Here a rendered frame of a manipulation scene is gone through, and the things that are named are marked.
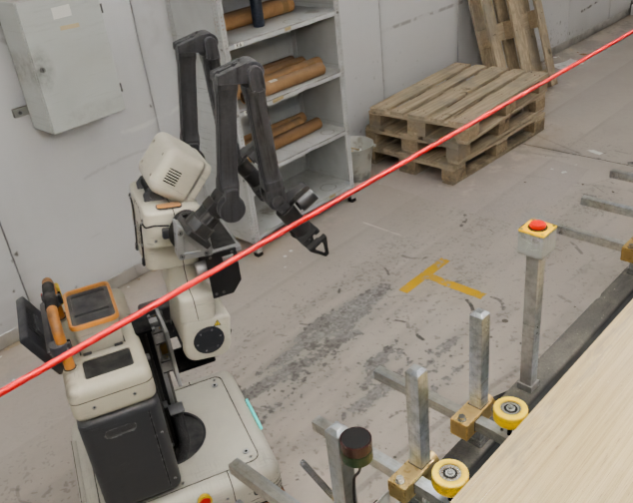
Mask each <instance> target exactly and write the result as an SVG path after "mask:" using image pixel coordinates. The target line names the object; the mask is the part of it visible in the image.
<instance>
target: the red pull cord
mask: <svg viewBox="0 0 633 503"><path fill-rule="evenodd" d="M631 34H633V30H631V31H630V32H628V33H626V34H624V35H622V36H621V37H619V38H617V39H615V40H614V41H612V42H610V43H608V44H607V45H605V46H603V47H601V48H600V49H598V50H596V51H594V52H593V53H591V54H589V55H587V56H585V57H584V58H582V59H580V60H578V61H577V62H575V63H573V64H571V65H570V66H568V67H566V68H564V69H563V70H561V71H559V72H557V73H556V74H554V75H552V76H550V77H549V78H547V79H545V80H543V81H541V82H540V83H538V84H536V85H534V86H533V87H531V88H529V89H527V90H526V91H524V92H522V93H520V94H519V95H517V96H515V97H513V98H512V99H510V100H508V101H506V102H504V103H503V104H501V105H499V106H497V107H496V108H494V109H492V110H490V111H489V112H487V113H485V114H483V115H482V116H480V117H478V118H476V119H475V120H473V121H471V122H469V123H468V124H466V125H464V126H462V127H460V128H459V129H457V130H455V131H453V132H452V133H450V134H448V135H446V136H445V137H443V138H441V139H439V140H438V141H436V142H434V143H432V144H431V145H429V146H427V147H425V148H423V149H422V150H420V151H418V152H416V153H415V154H413V155H411V156H409V157H408V158H406V159H404V160H402V161H401V162H399V163H397V164H395V165H394V166H392V167H390V168H388V169H386V170H385V171H383V172H381V173H379V174H378V175H376V176H374V177H372V178H371V179H369V180H367V181H365V182H364V183H362V184H360V185H358V186H357V187H355V188H353V189H351V190H350V191H348V192H346V193H344V194H342V195H341V196H339V197H337V198H335V199H334V200H332V201H330V202H328V203H327V204H325V205H323V206H321V207H320V208H318V209H316V210H314V211H313V212H311V213H309V214H307V215H305V216H304V217H302V218H300V219H298V220H297V221H295V222H293V223H291V224H290V225H288V226H286V227H284V228H283V229H281V230H279V231H277V232H276V233H274V234H272V235H270V236H268V237H267V238H265V239H263V240H261V241H260V242H258V243H256V244H254V245H253V246H251V247H249V248H247V249H246V250H244V251H241V252H240V253H238V254H236V255H234V256H233V257H231V258H229V259H227V260H225V261H224V262H222V263H220V264H218V265H217V266H215V267H213V268H211V269H210V270H208V271H206V272H204V273H203V274H201V275H199V276H197V277H196V278H194V279H192V280H190V281H188V282H187V283H185V284H183V285H181V286H180V287H178V288H176V289H174V290H173V291H171V292H169V293H167V294H166V295H164V296H162V297H160V298H159V299H157V300H155V301H153V302H151V303H150V304H148V305H146V306H144V307H143V308H141V309H139V310H137V311H136V312H134V313H132V314H130V315H129V316H127V317H125V318H123V319H122V320H120V321H118V322H116V323H115V324H113V325H111V326H109V327H107V328H106V329H104V330H102V331H100V332H99V333H97V334H95V335H93V336H92V337H90V338H88V339H86V340H85V341H83V342H81V343H79V344H78V345H76V346H74V347H72V348H70V349H69V350H67V351H65V352H63V353H62V354H60V355H58V356H56V357H55V358H53V359H51V360H49V361H48V362H46V363H44V364H42V365H41V366H39V367H37V368H35V369H34V370H32V371H30V372H28V373H26V374H25V375H23V376H21V377H19V378H18V379H16V380H14V381H12V382H11V383H9V384H7V385H5V386H4V387H2V388H0V397H2V396H3V395H5V394H7V393H9V392H10V391H12V390H14V389H15V388H17V387H19V386H21V385H22V384H24V383H26V382H28V381H29V380H31V379H33V378H35V377H36V376H38V375H40V374H42V373H43V372H45V371H47V370H48V369H50V368H52V367H54V366H55V365H57V364H59V363H61V362H62V361H64V360H66V359H68V358H69V357H71V356H73V355H75V354H76V353H78V352H80V351H81V350H83V349H85V348H87V347H88V346H90V345H92V344H94V343H95V342H97V341H99V340H101V339H102V338H104V337H106V336H108V335H109V334H111V333H113V332H115V331H116V330H118V329H120V328H121V327H123V326H125V325H127V324H128V323H130V322H132V321H134V320H135V319H137V318H139V317H141V316H142V315H144V314H146V313H148V312H149V311H151V310H153V309H154V308H156V307H158V306H160V305H161V304H163V303H165V302H167V301H168V300H170V299H172V298H174V297H175V296H177V295H179V294H181V293H182V292H184V291H186V290H187V289H189V288H191V287H193V286H194V285H196V284H198V283H200V282H201V281H203V280H205V279H207V278H208V277H210V276H212V275H214V274H215V273H217V272H219V271H220V270H222V269H224V268H226V267H227V266H229V265H231V264H233V263H234V262H236V261H238V260H240V259H241V258H243V257H245V256H247V255H248V254H250V253H252V252H254V251H256V250H258V249H259V248H261V247H263V246H265V245H266V244H268V243H270V242H272V241H273V240H275V239H277V238H279V237H280V236H282V235H284V234H285V233H287V232H289V231H291V230H292V229H294V228H296V227H298V226H299V225H301V224H303V223H305V222H306V221H308V220H310V219H312V218H313V217H315V216H317V215H318V214H320V213H322V212H324V211H325V210H327V209H329V208H331V207H332V206H334V205H336V204H338V203H339V202H341V201H343V200H345V199H346V198H348V197H350V196H351V195H353V194H355V193H357V192H358V191H360V190H362V189H364V188H365V187H367V186H369V185H371V184H372V183H374V182H376V181H378V180H379V179H381V178H383V177H384V176H386V175H388V174H390V173H391V172H393V171H395V170H397V169H398V168H400V167H402V166H404V165H405V164H407V163H409V162H411V161H412V160H414V159H416V158H417V157H419V156H421V155H423V154H424V153H426V152H428V151H430V150H431V149H433V148H435V147H437V146H438V145H440V144H442V143H444V142H445V141H447V140H449V139H450V138H452V137H454V136H456V135H457V134H459V133H461V132H463V131H464V130H466V129H468V128H470V127H471V126H473V125H475V124H477V123H478V122H480V121H482V120H483V119H485V118H487V117H489V116H490V115H492V114H494V113H496V112H497V111H499V110H501V109H503V108H504V107H506V106H508V105H510V104H511V103H513V102H515V101H516V100H518V99H520V98H522V97H523V96H525V95H527V94H529V93H530V92H532V91H534V90H536V89H537V88H539V87H541V86H543V85H544V84H546V83H548V82H549V81H551V80H553V79H555V78H556V77H558V76H560V75H562V74H563V73H565V72H567V71H569V70H570V69H572V68H574V67H576V66H577V65H579V64H581V63H583V62H584V61H586V60H588V59H589V58H591V57H593V56H595V55H596V54H598V53H600V52H602V51H603V50H605V49H607V48H609V47H610V46H612V45H614V44H616V43H617V42H619V41H621V40H622V39H624V38H626V37H628V36H629V35H631Z"/></svg>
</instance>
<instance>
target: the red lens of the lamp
mask: <svg viewBox="0 0 633 503"><path fill-rule="evenodd" d="M360 428H363V427H360ZM348 429H349V428H348ZM363 429H365V428H363ZM346 430H347V429H346ZM365 430H366V431H367V432H368V434H369V436H370V439H369V442H368V443H367V445H365V446H364V447H362V448H358V449H349V448H347V447H345V446H344V445H343V444H342V442H341V436H342V435H343V433H342V434H341V435H340V438H339V442H340V450H341V452H342V454H343V455H345V456H346V457H348V458H352V459H359V458H362V457H365V456H366V455H368V454H369V453H370V451H371V449H372V439H371V434H370V432H369V431H368V430H367V429H365Z"/></svg>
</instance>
